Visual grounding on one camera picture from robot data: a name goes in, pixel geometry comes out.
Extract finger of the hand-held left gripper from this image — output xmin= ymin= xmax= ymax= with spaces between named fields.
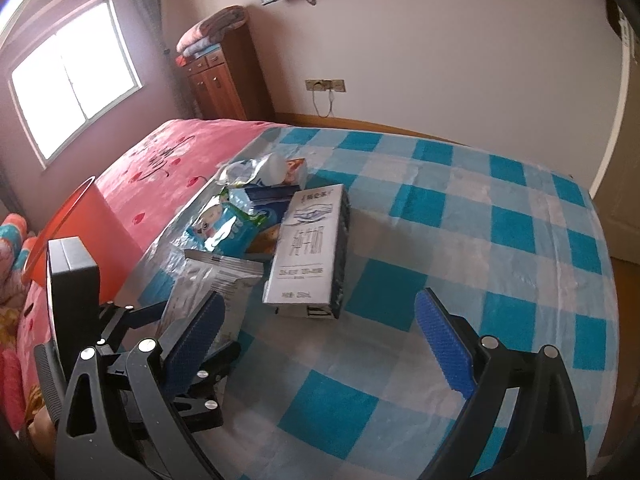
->
xmin=172 ymin=342 xmax=242 ymax=433
xmin=100 ymin=302 xmax=168 ymax=348

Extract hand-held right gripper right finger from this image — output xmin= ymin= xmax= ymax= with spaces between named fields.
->
xmin=414 ymin=287 xmax=588 ymax=480

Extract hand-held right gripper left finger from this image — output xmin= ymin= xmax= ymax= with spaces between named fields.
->
xmin=55 ymin=291 xmax=226 ymax=480

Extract silver foil packet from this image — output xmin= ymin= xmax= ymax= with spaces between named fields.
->
xmin=154 ymin=249 xmax=265 ymax=356

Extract red plastic bin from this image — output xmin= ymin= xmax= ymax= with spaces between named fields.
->
xmin=22 ymin=176 xmax=131 ymax=288

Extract blue cartoon snack bag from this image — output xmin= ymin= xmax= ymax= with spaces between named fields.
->
xmin=185 ymin=189 xmax=268 ymax=257

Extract orange snack packet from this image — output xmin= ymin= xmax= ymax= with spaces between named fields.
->
xmin=247 ymin=225 xmax=281 ymax=258

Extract white milk carton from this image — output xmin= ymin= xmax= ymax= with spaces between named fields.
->
xmin=262 ymin=184 xmax=352 ymax=321

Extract blue white tissue pack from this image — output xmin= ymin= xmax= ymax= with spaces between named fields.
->
xmin=241 ymin=185 xmax=301 ymax=228

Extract clear plastic bag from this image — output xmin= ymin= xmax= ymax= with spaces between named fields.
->
xmin=215 ymin=152 xmax=288 ymax=188

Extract yellow red snack wrapper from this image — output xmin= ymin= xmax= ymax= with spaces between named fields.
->
xmin=285 ymin=156 xmax=308 ymax=186

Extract printed blanket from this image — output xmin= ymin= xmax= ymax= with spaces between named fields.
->
xmin=0 ymin=212 xmax=56 ymax=441

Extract crinkled clear plastic sheet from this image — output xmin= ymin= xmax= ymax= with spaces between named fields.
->
xmin=142 ymin=180 xmax=241 ymax=306

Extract blue checkered sheet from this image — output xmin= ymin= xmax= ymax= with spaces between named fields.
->
xmin=135 ymin=125 xmax=618 ymax=480

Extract pink bedsheet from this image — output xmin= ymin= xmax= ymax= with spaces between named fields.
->
xmin=15 ymin=119 xmax=291 ymax=411

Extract window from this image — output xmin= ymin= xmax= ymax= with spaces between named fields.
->
xmin=10 ymin=0 xmax=146 ymax=168

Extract white door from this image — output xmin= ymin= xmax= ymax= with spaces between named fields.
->
xmin=590 ymin=10 xmax=640 ymax=261

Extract wooden cabinet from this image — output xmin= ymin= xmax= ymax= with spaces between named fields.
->
xmin=182 ymin=22 xmax=276 ymax=122

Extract grey curtain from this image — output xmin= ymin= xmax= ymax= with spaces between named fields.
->
xmin=127 ymin=0 xmax=193 ymax=121

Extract folded blankets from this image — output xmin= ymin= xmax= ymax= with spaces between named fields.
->
xmin=176 ymin=5 xmax=248 ymax=60

